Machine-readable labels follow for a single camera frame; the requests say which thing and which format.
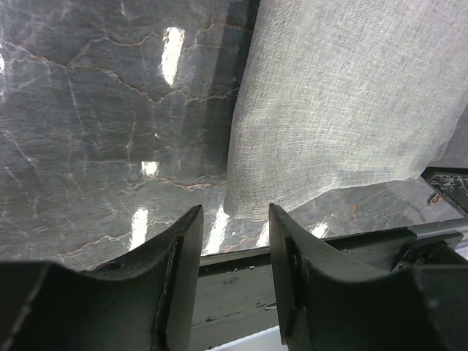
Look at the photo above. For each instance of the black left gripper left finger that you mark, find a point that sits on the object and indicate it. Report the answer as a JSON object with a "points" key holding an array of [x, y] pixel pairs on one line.
{"points": [[142, 300]]}

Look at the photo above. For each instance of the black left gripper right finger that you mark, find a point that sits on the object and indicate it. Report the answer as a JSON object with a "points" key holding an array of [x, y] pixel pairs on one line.
{"points": [[400, 289]]}

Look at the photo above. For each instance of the grey cloth napkin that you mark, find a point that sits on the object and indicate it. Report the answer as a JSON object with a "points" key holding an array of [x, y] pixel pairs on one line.
{"points": [[340, 94]]}

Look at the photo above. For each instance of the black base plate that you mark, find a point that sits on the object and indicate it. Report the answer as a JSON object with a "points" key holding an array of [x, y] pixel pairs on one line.
{"points": [[235, 291]]}

